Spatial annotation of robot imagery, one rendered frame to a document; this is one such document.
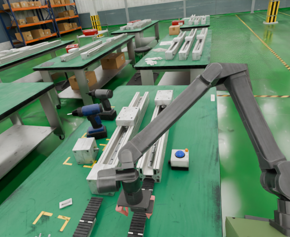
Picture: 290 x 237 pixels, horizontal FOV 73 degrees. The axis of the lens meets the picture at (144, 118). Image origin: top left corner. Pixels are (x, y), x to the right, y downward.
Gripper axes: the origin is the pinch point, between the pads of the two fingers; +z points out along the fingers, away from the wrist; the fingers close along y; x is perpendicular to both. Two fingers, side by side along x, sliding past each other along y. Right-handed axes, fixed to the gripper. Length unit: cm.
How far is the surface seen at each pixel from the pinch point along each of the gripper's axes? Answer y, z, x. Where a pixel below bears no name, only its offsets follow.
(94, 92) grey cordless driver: 44, -15, -73
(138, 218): 0.2, 2.6, 0.0
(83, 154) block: 34.5, -0.6, -28.4
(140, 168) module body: 2.8, -2.3, -19.4
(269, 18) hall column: -349, 62, -978
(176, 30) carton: 7, -2, -407
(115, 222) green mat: 9.4, 5.8, 0.6
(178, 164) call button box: -12.7, 2.1, -27.3
